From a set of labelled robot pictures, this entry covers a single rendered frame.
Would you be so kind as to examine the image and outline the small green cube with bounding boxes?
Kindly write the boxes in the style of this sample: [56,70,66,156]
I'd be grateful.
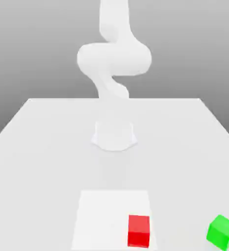
[206,214,229,251]

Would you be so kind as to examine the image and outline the small red cube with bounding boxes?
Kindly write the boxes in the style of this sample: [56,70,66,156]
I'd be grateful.
[127,214,151,249]

